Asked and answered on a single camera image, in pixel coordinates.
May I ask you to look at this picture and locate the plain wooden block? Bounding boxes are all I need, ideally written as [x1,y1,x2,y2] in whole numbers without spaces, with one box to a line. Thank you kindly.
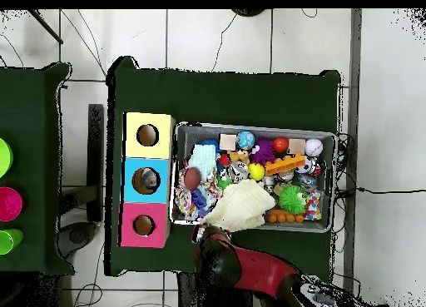
[288,138,306,155]

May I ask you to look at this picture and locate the brown toy football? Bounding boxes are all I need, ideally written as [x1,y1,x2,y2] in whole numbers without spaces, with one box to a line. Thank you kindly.
[183,166,202,191]

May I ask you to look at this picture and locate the blue white patterned ball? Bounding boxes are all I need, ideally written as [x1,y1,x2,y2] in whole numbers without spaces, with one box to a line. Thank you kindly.
[236,131,256,151]

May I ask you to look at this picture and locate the white baseball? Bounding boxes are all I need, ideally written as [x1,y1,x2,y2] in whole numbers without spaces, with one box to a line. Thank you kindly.
[305,138,324,157]

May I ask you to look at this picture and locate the lime green plastic cup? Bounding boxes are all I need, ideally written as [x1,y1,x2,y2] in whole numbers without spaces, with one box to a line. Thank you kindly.
[0,228,25,255]
[0,137,14,179]

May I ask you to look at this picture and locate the black slanted rod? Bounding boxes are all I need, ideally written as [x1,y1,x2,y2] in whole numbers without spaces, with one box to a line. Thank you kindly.
[27,8,64,45]

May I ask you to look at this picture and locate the dark green table cloth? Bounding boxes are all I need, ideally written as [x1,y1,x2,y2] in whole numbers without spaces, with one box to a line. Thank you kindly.
[104,56,341,283]

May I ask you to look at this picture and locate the shallow silver mesh bin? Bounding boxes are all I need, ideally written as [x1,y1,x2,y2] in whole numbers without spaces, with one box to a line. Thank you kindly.
[168,121,339,233]

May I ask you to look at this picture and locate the smooth yellow ball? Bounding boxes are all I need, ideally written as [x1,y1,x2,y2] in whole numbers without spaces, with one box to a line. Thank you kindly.
[248,162,266,182]

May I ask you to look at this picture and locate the green spiky ball with eyes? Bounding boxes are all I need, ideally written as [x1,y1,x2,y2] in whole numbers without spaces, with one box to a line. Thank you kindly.
[278,185,308,215]

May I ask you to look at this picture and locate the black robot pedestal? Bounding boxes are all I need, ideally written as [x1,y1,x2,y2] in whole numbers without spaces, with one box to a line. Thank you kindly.
[177,271,254,307]

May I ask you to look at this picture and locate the purple spiky ball with eyes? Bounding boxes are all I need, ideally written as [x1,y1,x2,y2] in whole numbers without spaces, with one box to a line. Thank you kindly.
[250,138,277,166]

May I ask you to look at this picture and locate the red orange ball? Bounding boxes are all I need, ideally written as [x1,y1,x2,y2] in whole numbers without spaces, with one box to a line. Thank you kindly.
[272,136,290,154]

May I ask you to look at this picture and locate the dark green side table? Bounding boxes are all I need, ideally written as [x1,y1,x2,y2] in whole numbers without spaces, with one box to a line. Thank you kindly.
[0,62,76,276]

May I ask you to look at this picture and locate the wooden box with three holes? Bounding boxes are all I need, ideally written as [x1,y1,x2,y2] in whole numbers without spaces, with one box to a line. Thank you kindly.
[117,111,176,249]

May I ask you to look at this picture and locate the black upright panel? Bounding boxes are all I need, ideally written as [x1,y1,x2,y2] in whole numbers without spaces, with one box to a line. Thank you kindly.
[87,103,105,223]

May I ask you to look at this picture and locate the pink plastic cup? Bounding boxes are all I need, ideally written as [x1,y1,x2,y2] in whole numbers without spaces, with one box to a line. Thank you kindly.
[0,186,23,222]

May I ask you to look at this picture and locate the cream knitted cloth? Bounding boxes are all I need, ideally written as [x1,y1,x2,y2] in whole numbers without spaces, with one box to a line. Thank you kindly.
[202,179,276,233]

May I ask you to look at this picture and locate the black floor power cable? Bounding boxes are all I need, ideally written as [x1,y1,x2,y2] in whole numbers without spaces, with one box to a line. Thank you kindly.
[335,186,426,196]

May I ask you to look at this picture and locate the orange toy building brick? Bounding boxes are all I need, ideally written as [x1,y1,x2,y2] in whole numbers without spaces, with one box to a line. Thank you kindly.
[264,153,306,176]

